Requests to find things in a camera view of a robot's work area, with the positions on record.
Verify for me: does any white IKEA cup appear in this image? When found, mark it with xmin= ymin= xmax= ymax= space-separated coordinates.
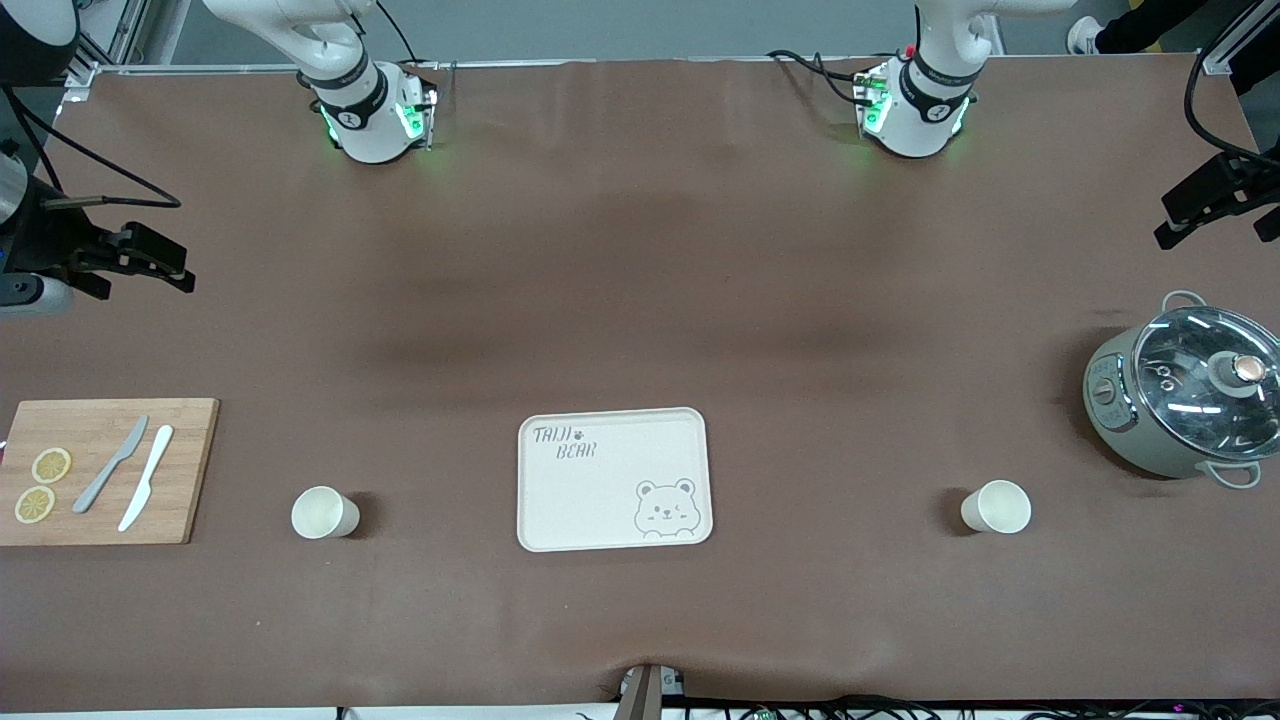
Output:
xmin=960 ymin=480 xmax=1032 ymax=536
xmin=291 ymin=486 xmax=361 ymax=541

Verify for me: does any beige bear print tray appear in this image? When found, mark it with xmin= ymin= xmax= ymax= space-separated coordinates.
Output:
xmin=516 ymin=406 xmax=715 ymax=553

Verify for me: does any glass pot lid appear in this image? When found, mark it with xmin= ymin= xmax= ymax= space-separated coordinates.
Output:
xmin=1133 ymin=305 xmax=1280 ymax=444

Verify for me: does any black trouser leg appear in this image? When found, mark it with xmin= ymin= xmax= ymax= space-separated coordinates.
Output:
xmin=1095 ymin=0 xmax=1237 ymax=54

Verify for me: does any grey plastic knife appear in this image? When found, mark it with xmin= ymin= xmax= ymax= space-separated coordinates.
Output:
xmin=72 ymin=415 xmax=150 ymax=515

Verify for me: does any white plastic knife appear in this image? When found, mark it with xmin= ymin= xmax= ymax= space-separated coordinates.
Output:
xmin=117 ymin=425 xmax=175 ymax=533

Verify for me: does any wooden cutting board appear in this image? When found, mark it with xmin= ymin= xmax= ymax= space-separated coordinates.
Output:
xmin=0 ymin=398 xmax=220 ymax=547

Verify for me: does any grey-green electric pot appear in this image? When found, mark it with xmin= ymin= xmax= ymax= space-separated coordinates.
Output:
xmin=1083 ymin=290 xmax=1280 ymax=491

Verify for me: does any metal table edge strip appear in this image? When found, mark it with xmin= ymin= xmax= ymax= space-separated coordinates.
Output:
xmin=62 ymin=57 xmax=906 ymax=77

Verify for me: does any brown table cover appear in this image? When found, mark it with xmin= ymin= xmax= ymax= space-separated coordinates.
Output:
xmin=0 ymin=58 xmax=1280 ymax=713

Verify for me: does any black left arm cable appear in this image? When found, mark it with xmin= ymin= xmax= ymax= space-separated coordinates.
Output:
xmin=1184 ymin=42 xmax=1280 ymax=169

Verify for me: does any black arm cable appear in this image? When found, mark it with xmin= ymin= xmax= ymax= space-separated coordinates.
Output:
xmin=0 ymin=85 xmax=184 ymax=211
xmin=1184 ymin=42 xmax=1280 ymax=169

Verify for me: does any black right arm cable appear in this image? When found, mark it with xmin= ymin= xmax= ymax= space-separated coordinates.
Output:
xmin=0 ymin=85 xmax=184 ymax=211

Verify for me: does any aluminium frame profile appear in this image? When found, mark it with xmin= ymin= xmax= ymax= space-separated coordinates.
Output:
xmin=1203 ymin=0 xmax=1280 ymax=77
xmin=75 ymin=0 xmax=193 ymax=71

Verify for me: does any black base cable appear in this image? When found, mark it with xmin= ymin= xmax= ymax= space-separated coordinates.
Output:
xmin=374 ymin=0 xmax=421 ymax=67
xmin=765 ymin=47 xmax=874 ymax=107

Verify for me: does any camera mount post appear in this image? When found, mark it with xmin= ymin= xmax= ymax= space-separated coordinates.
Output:
xmin=615 ymin=662 xmax=687 ymax=720

